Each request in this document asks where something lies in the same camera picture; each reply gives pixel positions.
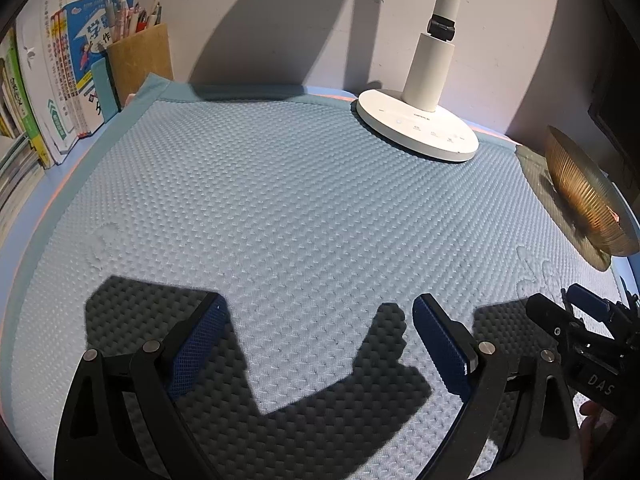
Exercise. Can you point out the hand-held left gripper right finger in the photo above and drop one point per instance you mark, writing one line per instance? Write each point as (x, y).
(442, 345)

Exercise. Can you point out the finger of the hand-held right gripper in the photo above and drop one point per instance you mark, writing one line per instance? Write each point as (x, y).
(592, 305)
(552, 320)

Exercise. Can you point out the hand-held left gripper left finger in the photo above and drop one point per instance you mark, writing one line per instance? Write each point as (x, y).
(197, 350)

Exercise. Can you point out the golden ribbed bowl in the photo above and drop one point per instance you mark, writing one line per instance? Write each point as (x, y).
(585, 195)

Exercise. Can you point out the person's right hand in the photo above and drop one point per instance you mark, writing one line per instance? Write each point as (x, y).
(591, 409)

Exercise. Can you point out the blue textured mat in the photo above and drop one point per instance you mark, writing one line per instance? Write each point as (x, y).
(300, 210)

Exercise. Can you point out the black monitor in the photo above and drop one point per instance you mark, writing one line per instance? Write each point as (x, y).
(617, 90)

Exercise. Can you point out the white desk lamp base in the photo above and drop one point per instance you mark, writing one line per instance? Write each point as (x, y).
(425, 120)

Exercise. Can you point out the small pink eraser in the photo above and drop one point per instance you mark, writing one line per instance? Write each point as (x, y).
(131, 99)

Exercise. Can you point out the light blue folder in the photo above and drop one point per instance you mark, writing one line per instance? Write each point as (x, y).
(106, 92)

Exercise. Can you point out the brown pen holder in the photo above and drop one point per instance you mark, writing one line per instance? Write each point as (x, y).
(142, 65)

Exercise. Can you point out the row of upright books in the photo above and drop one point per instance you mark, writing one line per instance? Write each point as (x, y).
(55, 70)

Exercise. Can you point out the bundle of pens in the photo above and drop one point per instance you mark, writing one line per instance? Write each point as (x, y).
(132, 15)

